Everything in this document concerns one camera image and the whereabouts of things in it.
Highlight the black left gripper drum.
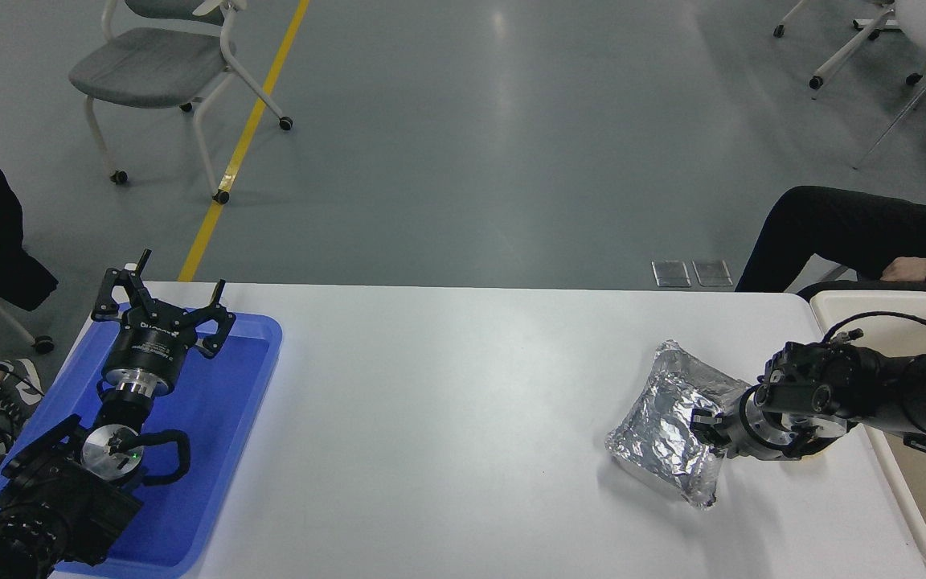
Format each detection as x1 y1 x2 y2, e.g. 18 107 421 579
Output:
106 310 193 383

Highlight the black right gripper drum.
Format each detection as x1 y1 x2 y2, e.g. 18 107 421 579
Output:
704 406 748 460

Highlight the silver foil plate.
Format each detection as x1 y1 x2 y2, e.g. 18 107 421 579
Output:
605 340 753 510

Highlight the metal floor plate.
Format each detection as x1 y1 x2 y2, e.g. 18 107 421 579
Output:
652 260 693 289
692 259 734 288

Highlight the person's hand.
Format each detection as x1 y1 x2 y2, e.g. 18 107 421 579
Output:
880 256 926 283

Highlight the blue plastic tray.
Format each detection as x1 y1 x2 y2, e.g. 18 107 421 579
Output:
0 312 284 578

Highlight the grey wheeled chair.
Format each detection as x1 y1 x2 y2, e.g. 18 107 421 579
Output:
69 0 295 206

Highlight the white wheeled chair base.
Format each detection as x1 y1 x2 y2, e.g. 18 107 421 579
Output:
774 0 924 91

